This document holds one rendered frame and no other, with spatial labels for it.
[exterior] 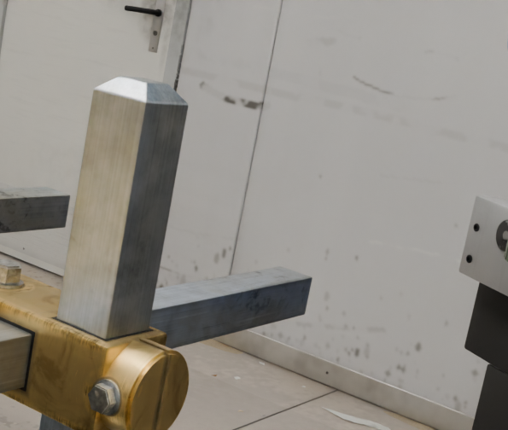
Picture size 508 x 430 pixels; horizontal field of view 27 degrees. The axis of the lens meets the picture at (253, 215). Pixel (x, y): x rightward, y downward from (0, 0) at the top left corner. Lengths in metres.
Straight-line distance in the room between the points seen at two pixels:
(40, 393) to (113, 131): 0.14
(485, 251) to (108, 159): 0.71
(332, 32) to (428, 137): 0.48
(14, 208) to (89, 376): 0.37
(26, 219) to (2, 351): 0.36
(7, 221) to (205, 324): 0.26
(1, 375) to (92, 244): 0.08
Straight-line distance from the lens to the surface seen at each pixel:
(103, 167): 0.54
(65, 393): 0.56
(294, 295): 0.79
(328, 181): 3.48
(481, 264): 1.19
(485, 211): 1.19
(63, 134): 4.19
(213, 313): 0.70
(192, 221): 3.79
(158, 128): 0.54
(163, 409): 0.56
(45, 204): 0.93
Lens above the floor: 1.15
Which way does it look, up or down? 11 degrees down
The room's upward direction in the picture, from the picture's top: 11 degrees clockwise
